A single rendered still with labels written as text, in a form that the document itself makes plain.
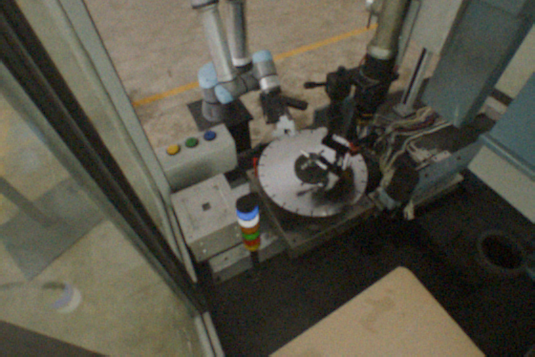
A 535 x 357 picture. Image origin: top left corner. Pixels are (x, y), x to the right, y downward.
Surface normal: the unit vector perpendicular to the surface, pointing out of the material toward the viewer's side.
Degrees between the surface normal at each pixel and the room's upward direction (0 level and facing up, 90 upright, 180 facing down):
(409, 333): 0
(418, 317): 0
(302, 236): 0
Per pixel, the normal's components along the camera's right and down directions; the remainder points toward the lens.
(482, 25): -0.89, 0.36
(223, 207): -0.05, -0.66
